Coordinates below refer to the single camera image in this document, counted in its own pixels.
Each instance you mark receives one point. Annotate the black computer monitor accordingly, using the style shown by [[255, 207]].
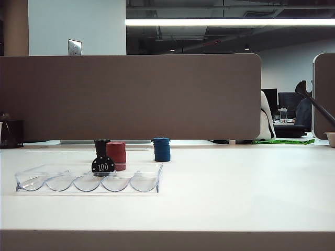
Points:
[[270, 100], [288, 100]]

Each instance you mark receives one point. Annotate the small white partition foot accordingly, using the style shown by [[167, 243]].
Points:
[[232, 142]]

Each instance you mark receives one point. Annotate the dark background desk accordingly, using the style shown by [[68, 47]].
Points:
[[290, 130]]

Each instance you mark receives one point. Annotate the black 100 poker chip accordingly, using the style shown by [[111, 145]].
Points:
[[103, 166]]

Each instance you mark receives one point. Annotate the long ceiling light strip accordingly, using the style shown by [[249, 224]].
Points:
[[222, 22]]

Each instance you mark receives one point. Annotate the large brown desk partition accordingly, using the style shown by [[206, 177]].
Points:
[[131, 96]]

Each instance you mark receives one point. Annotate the metal wall switch plate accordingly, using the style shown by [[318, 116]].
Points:
[[75, 47]]

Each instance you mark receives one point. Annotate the red poker chip stack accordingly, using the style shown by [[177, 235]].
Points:
[[116, 153]]

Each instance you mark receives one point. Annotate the clear plastic chip tray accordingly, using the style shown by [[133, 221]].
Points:
[[86, 189]]

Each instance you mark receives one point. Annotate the black poker chip stack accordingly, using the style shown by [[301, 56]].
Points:
[[100, 147]]

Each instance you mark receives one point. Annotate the blue poker chip stack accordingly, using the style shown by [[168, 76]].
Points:
[[161, 150]]

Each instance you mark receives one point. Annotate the clear water bottle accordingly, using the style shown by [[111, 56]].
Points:
[[283, 115]]

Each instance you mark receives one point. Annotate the brown front panel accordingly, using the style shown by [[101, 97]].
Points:
[[167, 241]]

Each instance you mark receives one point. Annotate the narrow brown desk partition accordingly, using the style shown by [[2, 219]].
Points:
[[325, 86]]

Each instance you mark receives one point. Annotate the beige bowl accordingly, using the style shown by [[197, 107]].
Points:
[[330, 139]]

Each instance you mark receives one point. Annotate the seated person blue shirt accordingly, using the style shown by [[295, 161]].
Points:
[[303, 113]]

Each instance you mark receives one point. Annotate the green tape strip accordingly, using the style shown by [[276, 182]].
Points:
[[285, 141]]

